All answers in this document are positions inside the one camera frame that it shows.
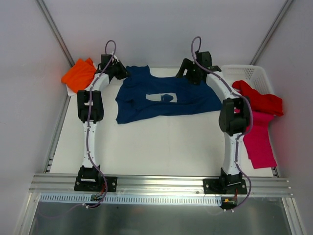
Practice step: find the blue printed t shirt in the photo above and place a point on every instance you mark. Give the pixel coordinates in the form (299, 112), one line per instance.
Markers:
(143, 96)

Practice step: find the pink t shirt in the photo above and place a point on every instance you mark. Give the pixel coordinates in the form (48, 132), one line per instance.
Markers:
(257, 142)

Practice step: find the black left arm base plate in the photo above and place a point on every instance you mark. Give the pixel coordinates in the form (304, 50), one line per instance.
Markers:
(110, 183)

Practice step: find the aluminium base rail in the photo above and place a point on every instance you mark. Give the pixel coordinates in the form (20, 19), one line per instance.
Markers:
(162, 185)

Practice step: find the orange folded t shirt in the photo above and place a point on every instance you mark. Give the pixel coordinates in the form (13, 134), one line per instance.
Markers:
(80, 75)

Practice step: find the left corner metal profile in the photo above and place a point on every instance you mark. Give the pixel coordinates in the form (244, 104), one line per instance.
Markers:
(55, 31)

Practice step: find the white plastic basket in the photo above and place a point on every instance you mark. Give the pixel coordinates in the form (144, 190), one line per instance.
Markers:
(255, 76)

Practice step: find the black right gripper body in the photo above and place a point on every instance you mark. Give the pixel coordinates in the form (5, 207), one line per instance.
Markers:
(189, 69)

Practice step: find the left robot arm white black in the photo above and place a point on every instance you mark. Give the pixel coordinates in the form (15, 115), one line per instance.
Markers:
(91, 112)

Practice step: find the white slotted cable duct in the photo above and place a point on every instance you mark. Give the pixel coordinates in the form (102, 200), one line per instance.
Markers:
(132, 199)

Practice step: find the red t shirt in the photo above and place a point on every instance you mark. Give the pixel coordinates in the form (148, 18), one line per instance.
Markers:
(265, 103)

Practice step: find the right corner metal profile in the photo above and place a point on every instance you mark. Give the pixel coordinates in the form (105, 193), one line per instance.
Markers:
(271, 31)

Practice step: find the corner metal profile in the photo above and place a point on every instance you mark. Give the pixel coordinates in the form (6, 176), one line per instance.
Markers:
(55, 31)
(271, 31)

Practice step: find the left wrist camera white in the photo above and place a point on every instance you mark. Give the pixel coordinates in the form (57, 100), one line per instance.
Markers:
(114, 57)

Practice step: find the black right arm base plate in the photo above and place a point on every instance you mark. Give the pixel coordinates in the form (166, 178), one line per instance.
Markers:
(215, 186)

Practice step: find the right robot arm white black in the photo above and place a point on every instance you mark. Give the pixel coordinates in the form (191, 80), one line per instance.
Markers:
(234, 119)

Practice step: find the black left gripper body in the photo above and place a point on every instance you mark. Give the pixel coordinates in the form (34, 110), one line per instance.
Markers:
(121, 71)

